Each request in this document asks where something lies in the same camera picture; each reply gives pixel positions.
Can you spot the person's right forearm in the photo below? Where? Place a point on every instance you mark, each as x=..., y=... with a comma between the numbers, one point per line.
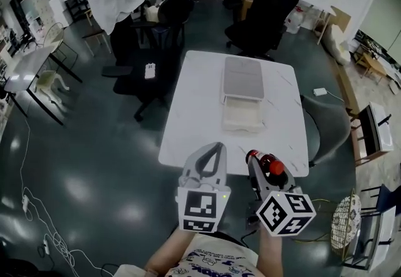
x=269, y=254

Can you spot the black office chair with cloth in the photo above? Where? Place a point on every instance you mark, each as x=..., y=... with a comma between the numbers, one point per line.
x=156, y=50

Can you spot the white power strip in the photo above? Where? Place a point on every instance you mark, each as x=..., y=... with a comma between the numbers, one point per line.
x=25, y=202
x=46, y=246

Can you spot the black high-back office chair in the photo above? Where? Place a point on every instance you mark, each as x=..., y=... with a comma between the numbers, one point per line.
x=266, y=12

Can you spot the wooden chair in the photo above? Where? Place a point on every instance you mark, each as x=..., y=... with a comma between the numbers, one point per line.
x=365, y=134

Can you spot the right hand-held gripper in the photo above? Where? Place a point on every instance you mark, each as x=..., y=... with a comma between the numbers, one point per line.
x=286, y=213

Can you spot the blue metal chair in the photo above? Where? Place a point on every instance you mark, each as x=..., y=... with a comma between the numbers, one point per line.
x=380, y=222

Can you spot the white small chair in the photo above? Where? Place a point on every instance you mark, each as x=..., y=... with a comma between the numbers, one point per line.
x=50, y=80

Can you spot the white handheld device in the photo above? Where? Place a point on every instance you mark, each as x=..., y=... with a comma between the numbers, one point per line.
x=150, y=70

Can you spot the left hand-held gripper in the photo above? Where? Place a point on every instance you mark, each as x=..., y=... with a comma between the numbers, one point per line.
x=200, y=203

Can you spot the person's left forearm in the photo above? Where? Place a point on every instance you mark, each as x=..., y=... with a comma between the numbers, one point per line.
x=169, y=247

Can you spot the small wooden stool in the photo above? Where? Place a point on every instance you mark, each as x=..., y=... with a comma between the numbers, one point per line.
x=371, y=64

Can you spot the white plastic bag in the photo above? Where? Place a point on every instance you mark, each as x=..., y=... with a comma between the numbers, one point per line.
x=337, y=45

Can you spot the white power adapter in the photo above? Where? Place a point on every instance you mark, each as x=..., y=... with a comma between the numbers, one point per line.
x=319, y=91

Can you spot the person's white printed shirt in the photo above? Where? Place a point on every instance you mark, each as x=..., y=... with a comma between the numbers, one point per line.
x=216, y=257

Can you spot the white flat box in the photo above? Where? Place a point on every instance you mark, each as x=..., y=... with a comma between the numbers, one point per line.
x=383, y=125

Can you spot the grey shell chair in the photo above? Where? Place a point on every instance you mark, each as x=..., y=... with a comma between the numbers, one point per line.
x=329, y=125

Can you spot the white plastic jug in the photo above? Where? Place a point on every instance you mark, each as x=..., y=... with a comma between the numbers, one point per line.
x=294, y=22

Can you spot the small dark red-capped bottle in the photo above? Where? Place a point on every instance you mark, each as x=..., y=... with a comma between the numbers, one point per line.
x=268, y=163

